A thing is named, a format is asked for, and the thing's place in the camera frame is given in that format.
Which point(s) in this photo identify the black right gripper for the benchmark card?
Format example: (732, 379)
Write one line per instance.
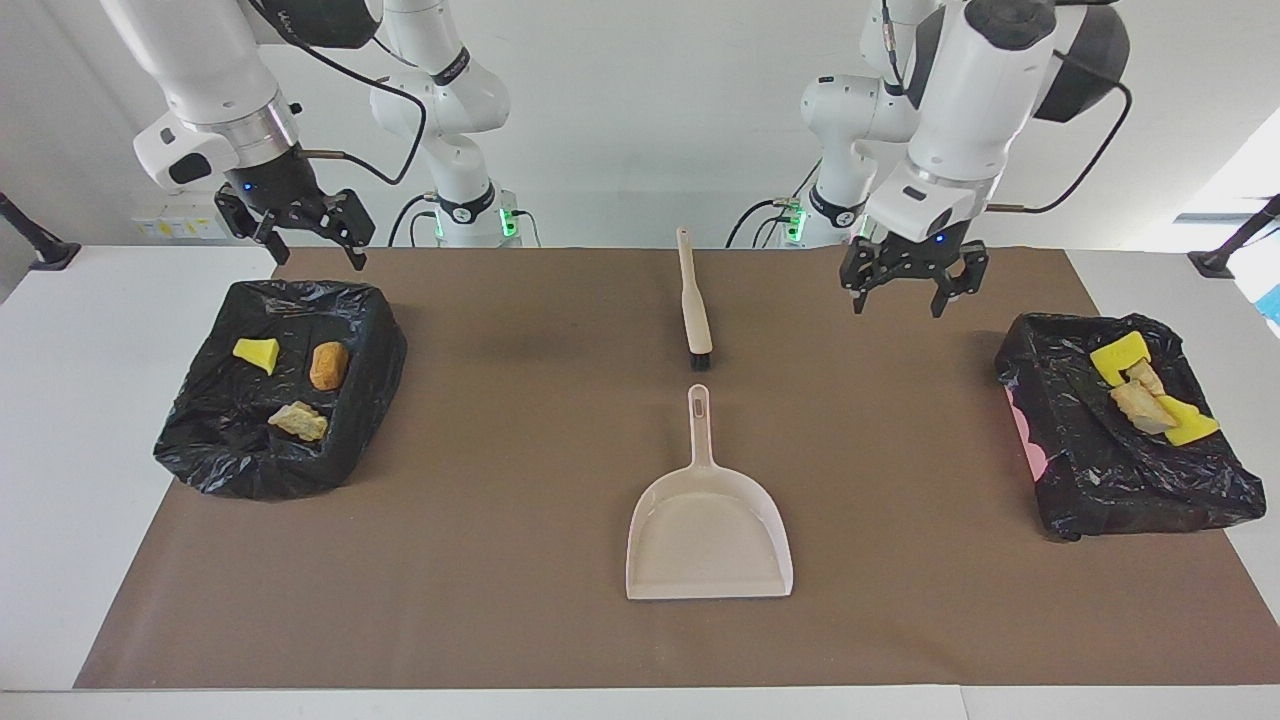
(275, 185)

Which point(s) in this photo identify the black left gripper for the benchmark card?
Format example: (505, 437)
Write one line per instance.
(915, 250)

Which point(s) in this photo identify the small yellow sponge wedge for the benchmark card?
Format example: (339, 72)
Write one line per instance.
(257, 355)

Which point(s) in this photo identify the brown bread roll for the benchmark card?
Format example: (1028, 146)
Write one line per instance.
(328, 366)

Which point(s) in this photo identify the pale flaky pastry piece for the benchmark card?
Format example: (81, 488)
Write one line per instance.
(298, 421)

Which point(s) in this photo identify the beige hand brush black bristles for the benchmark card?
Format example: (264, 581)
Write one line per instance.
(695, 310)

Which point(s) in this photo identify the yellow sponge piece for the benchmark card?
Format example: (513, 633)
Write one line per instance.
(1118, 358)

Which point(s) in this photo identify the tan croissant piece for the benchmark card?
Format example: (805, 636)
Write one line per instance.
(1147, 375)

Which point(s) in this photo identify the beige foam chunk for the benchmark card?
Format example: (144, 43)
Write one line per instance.
(1140, 408)

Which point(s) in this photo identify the yellow sponge with green back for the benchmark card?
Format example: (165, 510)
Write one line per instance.
(1190, 425)

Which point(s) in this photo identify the beige plastic dustpan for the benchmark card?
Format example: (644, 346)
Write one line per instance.
(710, 540)

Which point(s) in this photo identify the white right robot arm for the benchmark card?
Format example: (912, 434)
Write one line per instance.
(220, 70)

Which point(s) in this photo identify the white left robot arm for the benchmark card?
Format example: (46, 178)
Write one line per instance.
(960, 110)

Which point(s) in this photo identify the bin lined with black bag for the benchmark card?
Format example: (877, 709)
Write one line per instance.
(220, 460)

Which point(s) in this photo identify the pink bin with black bag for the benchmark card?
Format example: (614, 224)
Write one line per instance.
(1110, 470)

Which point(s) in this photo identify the blue object at edge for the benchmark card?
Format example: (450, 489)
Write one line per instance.
(1272, 305)

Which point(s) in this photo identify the brown table mat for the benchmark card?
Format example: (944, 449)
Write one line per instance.
(560, 640)

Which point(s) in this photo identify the white wall socket box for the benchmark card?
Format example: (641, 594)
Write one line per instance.
(165, 225)

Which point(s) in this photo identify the black camera stand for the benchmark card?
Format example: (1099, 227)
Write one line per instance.
(45, 250)
(1225, 255)

